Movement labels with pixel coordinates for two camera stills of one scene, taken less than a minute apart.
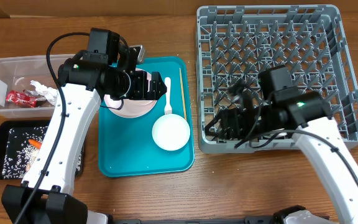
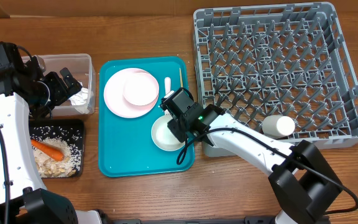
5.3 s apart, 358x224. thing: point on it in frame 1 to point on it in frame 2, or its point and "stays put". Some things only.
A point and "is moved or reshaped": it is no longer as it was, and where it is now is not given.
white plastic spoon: (168, 109) stays put
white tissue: (50, 93) is moved or reshaped
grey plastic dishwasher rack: (236, 43) stays put
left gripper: (142, 91) to (63, 92)
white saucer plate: (171, 132) stays put
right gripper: (224, 124) to (173, 127)
